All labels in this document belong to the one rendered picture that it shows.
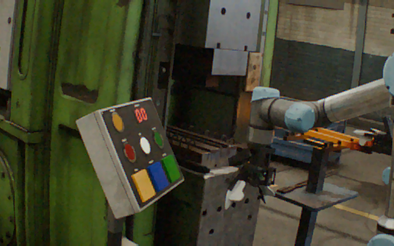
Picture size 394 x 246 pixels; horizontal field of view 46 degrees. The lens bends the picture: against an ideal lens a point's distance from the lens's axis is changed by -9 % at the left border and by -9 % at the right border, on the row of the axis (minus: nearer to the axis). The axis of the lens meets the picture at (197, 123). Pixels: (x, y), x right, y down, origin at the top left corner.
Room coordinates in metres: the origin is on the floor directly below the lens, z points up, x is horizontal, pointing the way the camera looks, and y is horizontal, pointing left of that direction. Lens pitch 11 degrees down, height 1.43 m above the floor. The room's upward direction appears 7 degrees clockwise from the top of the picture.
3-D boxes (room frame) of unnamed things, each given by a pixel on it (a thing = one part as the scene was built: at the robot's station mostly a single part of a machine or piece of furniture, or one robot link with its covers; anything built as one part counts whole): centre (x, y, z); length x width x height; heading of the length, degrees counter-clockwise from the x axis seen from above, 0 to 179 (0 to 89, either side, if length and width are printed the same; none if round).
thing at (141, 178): (1.26, 0.12, 1.01); 0.07 x 0.05 x 0.07; 163
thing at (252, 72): (2.19, -0.21, 1.27); 0.09 x 0.02 x 0.17; 138
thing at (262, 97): (1.37, -0.18, 1.23); 0.09 x 0.08 x 0.11; 42
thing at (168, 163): (1.45, 0.07, 1.01); 0.07 x 0.05 x 0.07; 163
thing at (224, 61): (2.01, 0.06, 1.32); 0.42 x 0.20 x 0.10; 48
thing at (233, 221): (2.05, 0.03, 0.69); 0.56 x 0.38 x 0.45; 48
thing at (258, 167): (1.36, -0.18, 1.07); 0.09 x 0.08 x 0.12; 34
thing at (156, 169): (1.36, 0.09, 1.01); 0.07 x 0.05 x 0.07; 163
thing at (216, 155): (2.01, 0.06, 0.96); 0.42 x 0.20 x 0.09; 48
